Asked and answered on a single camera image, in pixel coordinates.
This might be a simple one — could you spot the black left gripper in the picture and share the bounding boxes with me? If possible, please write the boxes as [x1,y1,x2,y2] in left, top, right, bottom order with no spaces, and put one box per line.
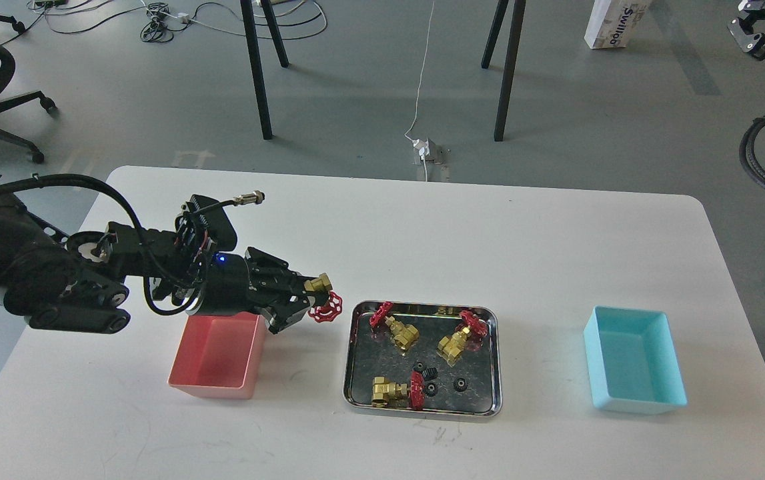
[197,247,329,334]

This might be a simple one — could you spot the brass valve red handwheel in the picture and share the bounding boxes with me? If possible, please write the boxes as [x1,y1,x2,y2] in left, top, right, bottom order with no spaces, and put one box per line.
[303,273,343,324]

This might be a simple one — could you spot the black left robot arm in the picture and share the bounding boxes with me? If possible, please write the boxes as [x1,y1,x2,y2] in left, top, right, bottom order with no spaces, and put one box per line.
[0,174,342,334]

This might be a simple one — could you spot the pink plastic box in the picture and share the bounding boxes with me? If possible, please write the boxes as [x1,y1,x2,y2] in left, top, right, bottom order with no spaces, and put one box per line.
[167,313,267,400]

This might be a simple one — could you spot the brass valve top left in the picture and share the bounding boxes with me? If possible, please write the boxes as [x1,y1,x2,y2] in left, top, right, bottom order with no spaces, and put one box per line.
[369,301,421,352]

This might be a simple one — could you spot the brass valve bottom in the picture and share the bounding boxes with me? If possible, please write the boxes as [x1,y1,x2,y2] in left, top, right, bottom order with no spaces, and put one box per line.
[371,371,426,411]

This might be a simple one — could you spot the brass valve top right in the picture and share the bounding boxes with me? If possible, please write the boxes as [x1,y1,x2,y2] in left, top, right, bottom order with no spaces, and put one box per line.
[436,310,489,367]

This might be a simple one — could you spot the light blue plastic box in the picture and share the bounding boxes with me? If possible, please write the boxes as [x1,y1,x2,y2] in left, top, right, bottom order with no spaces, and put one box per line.
[583,305,688,415]

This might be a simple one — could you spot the white cardboard box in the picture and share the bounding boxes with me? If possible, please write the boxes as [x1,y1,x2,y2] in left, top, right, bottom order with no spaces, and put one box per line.
[584,1,653,49]

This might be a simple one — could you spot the shiny metal tray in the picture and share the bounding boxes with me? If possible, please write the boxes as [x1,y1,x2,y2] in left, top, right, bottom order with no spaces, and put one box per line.
[343,301,502,417]

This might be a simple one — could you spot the white power adapter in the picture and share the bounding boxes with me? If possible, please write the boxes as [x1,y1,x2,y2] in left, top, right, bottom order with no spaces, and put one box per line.
[412,139,447,165]

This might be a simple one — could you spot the black table leg left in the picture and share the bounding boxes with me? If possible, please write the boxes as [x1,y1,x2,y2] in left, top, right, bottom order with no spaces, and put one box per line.
[239,1,289,141]

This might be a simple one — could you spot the black table leg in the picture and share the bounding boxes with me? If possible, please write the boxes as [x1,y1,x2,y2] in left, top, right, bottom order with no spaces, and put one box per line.
[239,1,289,141]
[480,1,527,142]

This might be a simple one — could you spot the black table leg right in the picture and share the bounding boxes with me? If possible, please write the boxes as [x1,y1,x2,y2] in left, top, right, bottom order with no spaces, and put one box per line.
[480,1,527,142]

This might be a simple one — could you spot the white cable on floor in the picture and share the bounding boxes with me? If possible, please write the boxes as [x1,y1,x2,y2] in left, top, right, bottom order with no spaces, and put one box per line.
[405,0,438,182]

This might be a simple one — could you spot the tangled floor cables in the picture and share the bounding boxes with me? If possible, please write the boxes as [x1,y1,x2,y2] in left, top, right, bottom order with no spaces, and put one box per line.
[27,0,328,44]

